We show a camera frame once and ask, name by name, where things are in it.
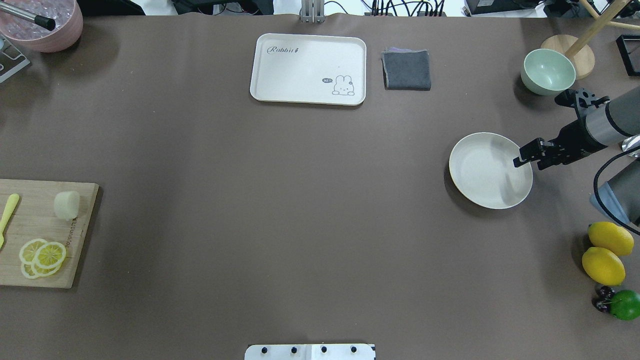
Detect aluminium camera post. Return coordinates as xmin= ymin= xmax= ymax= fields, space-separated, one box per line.
xmin=299 ymin=0 xmax=326 ymax=24

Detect yellow plastic knife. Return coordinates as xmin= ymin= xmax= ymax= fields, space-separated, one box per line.
xmin=0 ymin=193 xmax=20 ymax=249

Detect yellow lemon far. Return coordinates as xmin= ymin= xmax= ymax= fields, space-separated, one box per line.
xmin=587 ymin=221 xmax=634 ymax=256

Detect cream round plate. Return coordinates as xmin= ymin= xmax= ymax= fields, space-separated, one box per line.
xmin=448 ymin=132 xmax=534 ymax=210

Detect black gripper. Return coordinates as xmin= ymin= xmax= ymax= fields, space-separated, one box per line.
xmin=513 ymin=89 xmax=610 ymax=171

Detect cream rabbit tray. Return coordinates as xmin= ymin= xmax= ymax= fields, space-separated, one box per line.
xmin=249 ymin=33 xmax=367 ymax=106

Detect black frame stand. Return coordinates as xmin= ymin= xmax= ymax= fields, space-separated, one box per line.
xmin=615 ymin=34 xmax=640 ymax=76

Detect pale white bun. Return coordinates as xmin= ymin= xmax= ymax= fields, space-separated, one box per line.
xmin=54 ymin=190 xmax=81 ymax=221

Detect lemon slice lower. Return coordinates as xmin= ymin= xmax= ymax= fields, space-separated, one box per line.
xmin=18 ymin=238 xmax=48 ymax=280

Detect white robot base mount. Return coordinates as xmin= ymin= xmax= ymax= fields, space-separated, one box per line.
xmin=244 ymin=342 xmax=377 ymax=360

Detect metal muddler black tip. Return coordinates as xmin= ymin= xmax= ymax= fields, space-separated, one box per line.
xmin=0 ymin=0 xmax=57 ymax=31

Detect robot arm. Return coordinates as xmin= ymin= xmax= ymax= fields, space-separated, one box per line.
xmin=513 ymin=88 xmax=640 ymax=234

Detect lemon slice top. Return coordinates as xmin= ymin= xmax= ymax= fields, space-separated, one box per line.
xmin=33 ymin=241 xmax=67 ymax=270

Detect green lime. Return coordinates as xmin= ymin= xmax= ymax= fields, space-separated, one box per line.
xmin=610 ymin=289 xmax=640 ymax=321

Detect wooden cup stand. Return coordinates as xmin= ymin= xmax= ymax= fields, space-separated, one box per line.
xmin=540 ymin=0 xmax=639 ymax=80

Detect pink bowl with ice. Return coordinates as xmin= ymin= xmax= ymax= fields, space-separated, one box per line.
xmin=0 ymin=0 xmax=83 ymax=53

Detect dark cherries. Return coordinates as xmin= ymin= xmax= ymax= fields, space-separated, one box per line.
xmin=591 ymin=285 xmax=617 ymax=313

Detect wooden cutting board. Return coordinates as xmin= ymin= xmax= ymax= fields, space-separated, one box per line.
xmin=0 ymin=178 xmax=99 ymax=289

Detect white wire cup rack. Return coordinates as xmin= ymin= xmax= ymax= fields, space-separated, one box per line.
xmin=0 ymin=34 xmax=31 ymax=84

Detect mint green bowl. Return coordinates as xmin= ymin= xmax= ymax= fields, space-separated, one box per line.
xmin=519 ymin=48 xmax=578 ymax=97

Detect lemon slice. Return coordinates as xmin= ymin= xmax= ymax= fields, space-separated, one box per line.
xmin=18 ymin=238 xmax=48 ymax=280
xmin=33 ymin=241 xmax=67 ymax=270

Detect grey folded cloth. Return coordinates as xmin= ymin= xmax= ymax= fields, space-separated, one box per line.
xmin=381 ymin=47 xmax=432 ymax=91

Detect yellow lemon near lime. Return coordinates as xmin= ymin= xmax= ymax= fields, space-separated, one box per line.
xmin=582 ymin=246 xmax=626 ymax=286

